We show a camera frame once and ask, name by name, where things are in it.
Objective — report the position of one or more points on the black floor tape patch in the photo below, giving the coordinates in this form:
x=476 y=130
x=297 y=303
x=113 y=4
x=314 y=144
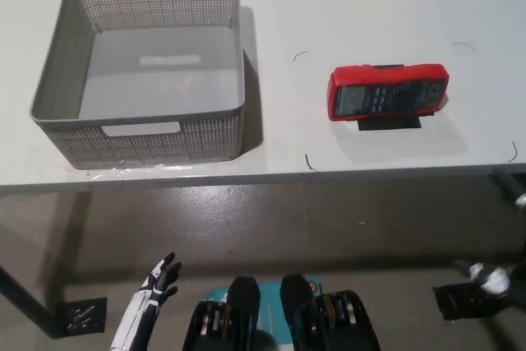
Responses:
x=460 y=302
x=82 y=315

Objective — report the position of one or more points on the clear tape strip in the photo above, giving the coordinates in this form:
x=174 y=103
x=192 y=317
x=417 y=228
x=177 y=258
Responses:
x=135 y=170

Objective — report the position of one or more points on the grey perforated plastic basket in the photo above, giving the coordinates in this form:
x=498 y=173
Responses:
x=164 y=79

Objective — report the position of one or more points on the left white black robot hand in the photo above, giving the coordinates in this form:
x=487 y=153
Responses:
x=141 y=310

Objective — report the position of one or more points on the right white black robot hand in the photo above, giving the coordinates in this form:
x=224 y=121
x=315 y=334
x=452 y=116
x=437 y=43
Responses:
x=491 y=279

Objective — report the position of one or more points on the black tape patch on table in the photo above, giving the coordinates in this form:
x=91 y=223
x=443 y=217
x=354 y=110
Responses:
x=390 y=124

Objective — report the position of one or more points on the red digital multimeter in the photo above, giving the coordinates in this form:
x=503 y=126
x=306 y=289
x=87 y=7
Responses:
x=386 y=92

